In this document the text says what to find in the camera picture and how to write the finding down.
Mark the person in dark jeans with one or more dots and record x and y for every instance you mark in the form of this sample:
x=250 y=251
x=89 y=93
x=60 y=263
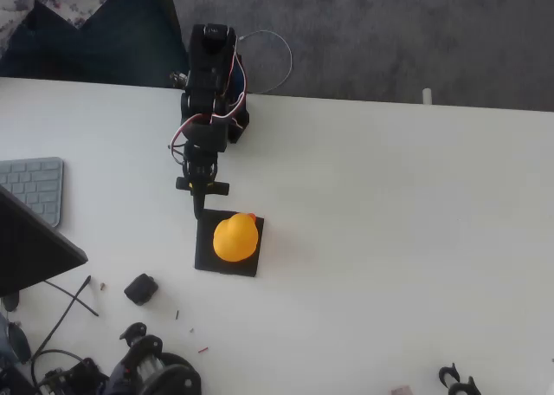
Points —
x=121 y=53

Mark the black laptop lid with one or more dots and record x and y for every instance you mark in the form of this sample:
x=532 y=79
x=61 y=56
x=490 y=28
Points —
x=26 y=256

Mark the small black servo box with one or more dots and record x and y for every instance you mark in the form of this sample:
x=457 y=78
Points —
x=140 y=289

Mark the black hooked plastic part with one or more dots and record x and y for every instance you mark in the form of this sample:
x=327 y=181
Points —
x=446 y=375
x=469 y=388

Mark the black electronics part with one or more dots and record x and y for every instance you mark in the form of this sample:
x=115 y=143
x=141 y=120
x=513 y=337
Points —
x=82 y=371

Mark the black square pad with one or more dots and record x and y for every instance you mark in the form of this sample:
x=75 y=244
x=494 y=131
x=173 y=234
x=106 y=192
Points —
x=205 y=256

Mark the small white post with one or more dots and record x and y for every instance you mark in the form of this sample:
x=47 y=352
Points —
x=427 y=97

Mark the dark sunglasses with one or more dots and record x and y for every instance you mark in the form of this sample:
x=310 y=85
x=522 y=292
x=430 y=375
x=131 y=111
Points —
x=21 y=345

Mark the grey keyboard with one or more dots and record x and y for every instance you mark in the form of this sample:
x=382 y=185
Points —
x=34 y=183

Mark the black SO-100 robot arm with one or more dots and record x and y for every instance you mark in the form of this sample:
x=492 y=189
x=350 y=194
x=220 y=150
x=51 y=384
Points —
x=208 y=83

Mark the black bar-shaped camera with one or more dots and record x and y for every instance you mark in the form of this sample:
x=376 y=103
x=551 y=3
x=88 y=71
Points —
x=218 y=189

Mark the yellow rubber duck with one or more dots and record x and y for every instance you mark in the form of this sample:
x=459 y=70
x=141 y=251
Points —
x=236 y=239

